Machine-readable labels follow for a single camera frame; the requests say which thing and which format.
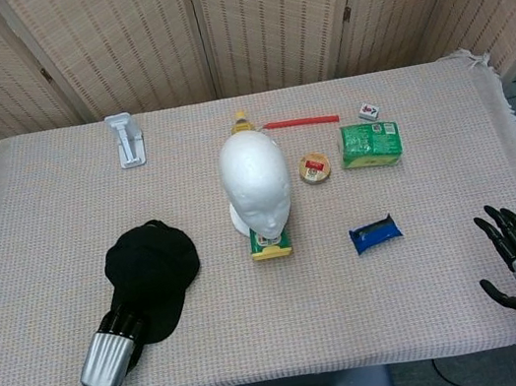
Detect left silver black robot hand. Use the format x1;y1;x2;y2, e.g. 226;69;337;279
67;300;159;386

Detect blue snack packet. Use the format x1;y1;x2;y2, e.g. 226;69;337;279
346;211;407;257

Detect green box with yellow lid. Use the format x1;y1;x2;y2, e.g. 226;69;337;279
245;222;295;264

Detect black baseball cap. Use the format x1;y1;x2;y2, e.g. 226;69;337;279
97;213;214;351

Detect yellow bottle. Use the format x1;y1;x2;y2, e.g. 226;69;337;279
228;108;258;138

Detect white foam mannequin head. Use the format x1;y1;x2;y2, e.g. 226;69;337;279
213;127;300;247

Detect round tin with red label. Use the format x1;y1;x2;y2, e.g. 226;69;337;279
295;150;336;188

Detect beige woven folding screen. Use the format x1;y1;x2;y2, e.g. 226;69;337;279
0;0;516;270

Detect white phone stand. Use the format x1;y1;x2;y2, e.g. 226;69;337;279
103;108;151;172

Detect red stick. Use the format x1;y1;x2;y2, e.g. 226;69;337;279
261;109;342;136

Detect green tissue pack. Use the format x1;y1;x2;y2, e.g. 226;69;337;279
335;116;407;176

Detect white mahjong tile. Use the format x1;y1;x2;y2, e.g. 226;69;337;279
355;99;384;124

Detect pink woven tablecloth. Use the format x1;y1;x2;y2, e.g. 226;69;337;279
0;37;516;386

